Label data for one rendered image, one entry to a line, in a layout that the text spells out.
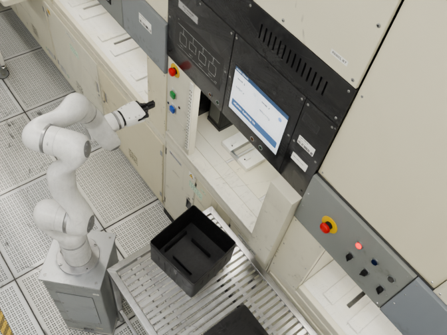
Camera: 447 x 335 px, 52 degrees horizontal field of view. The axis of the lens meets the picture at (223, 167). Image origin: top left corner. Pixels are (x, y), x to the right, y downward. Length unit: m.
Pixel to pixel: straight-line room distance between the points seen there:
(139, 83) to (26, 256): 1.29
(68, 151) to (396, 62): 1.03
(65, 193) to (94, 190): 1.56
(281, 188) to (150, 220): 1.61
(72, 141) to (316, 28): 0.84
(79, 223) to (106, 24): 1.63
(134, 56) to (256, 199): 1.19
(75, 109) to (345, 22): 0.94
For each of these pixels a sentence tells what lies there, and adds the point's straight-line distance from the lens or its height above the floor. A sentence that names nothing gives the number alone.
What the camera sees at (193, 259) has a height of 0.77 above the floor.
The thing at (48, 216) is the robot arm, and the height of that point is 1.17.
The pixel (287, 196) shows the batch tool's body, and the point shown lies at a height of 1.40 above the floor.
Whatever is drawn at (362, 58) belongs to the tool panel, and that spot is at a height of 2.05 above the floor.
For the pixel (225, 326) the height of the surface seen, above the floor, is 0.86.
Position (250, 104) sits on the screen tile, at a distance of 1.68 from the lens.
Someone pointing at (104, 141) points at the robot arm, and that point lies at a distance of 1.95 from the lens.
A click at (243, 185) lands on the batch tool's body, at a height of 0.87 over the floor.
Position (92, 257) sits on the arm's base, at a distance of 2.23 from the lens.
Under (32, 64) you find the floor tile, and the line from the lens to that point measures 4.19.
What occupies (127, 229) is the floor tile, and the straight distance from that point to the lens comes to 3.14.
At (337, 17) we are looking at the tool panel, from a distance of 1.25.
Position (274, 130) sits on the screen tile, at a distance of 1.63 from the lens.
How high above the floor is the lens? 2.79
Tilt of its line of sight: 54 degrees down
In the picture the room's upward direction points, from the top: 12 degrees clockwise
